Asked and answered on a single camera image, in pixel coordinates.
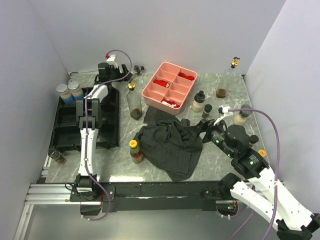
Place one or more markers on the aluminium frame rail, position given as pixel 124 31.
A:
pixel 40 194

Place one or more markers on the pink divided storage box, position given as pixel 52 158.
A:
pixel 178 90

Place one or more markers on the dark lid beige powder jar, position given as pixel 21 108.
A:
pixel 241 117

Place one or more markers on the dark striped cloth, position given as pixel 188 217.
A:
pixel 165 143

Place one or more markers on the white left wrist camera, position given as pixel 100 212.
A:
pixel 111 59

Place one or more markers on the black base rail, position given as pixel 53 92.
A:
pixel 149 196

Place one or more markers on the black cap brown powder bottle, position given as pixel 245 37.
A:
pixel 137 70

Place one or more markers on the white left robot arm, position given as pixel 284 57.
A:
pixel 89 120

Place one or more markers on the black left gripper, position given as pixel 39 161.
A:
pixel 122 75

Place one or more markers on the black cap jar right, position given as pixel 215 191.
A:
pixel 253 140

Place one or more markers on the small black cap spice jar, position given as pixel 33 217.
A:
pixel 206 111

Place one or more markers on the blue label spice jar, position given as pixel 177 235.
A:
pixel 76 90
pixel 65 94

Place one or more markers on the dark spice jar front left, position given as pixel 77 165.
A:
pixel 56 155

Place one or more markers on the black divided organizer tray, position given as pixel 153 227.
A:
pixel 66 134

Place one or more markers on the red item middle compartment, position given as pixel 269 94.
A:
pixel 162 83

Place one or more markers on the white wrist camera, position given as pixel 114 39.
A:
pixel 111 59
pixel 224 111

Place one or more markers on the black cap white powder bottle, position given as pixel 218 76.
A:
pixel 198 101

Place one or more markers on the red item back compartment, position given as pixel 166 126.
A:
pixel 188 77

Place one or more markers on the red yellow cap sauce bottle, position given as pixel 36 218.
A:
pixel 135 152

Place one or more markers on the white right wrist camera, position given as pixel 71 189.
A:
pixel 224 111

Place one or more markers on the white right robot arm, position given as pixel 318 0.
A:
pixel 260 190

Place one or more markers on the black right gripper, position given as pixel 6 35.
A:
pixel 203 126

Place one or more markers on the tall gold spout sauce bottle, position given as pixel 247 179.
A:
pixel 227 78

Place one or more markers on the tall gold spout oil bottle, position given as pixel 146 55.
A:
pixel 133 98

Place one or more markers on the red label sauce bottle right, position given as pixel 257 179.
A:
pixel 262 153

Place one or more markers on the red white item front compartment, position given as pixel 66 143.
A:
pixel 170 103

